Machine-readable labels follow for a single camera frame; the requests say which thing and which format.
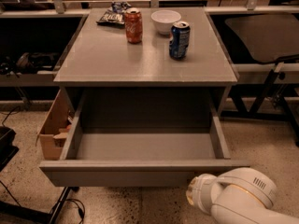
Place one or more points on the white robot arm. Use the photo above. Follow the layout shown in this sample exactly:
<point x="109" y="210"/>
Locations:
<point x="240" y="196"/>

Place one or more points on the black floor stand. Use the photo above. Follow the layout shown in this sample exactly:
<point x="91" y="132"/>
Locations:
<point x="38" y="216"/>

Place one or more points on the dark chip bag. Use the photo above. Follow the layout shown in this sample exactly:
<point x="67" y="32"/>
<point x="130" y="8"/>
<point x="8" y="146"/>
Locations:
<point x="115" y="14"/>

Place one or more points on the cardboard box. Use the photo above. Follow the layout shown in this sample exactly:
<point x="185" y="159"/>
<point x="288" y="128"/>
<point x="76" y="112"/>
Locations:
<point x="53" y="132"/>

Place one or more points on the blue soda can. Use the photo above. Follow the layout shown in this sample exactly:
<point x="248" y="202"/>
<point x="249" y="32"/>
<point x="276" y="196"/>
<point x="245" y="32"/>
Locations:
<point x="179" y="40"/>

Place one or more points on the white bowl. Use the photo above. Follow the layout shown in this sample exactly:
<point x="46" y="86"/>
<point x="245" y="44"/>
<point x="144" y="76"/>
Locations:
<point x="164" y="19"/>

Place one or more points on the red cola can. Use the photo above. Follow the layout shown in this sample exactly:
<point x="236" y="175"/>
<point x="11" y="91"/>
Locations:
<point x="133" y="25"/>

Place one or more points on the grey drawer cabinet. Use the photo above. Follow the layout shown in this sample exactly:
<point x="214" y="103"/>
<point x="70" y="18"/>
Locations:
<point x="101" y="56"/>

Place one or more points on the dark office chair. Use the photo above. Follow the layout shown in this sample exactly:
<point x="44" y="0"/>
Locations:
<point x="264" y="48"/>

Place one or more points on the grey top drawer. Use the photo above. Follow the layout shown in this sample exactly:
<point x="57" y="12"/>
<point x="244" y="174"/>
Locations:
<point x="141" y="138"/>

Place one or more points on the black box at left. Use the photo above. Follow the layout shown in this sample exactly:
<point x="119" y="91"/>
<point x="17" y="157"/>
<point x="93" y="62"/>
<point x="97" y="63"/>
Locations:
<point x="7" y="149"/>

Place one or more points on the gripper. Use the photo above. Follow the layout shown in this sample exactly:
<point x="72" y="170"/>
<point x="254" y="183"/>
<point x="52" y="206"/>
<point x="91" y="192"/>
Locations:
<point x="202" y="188"/>

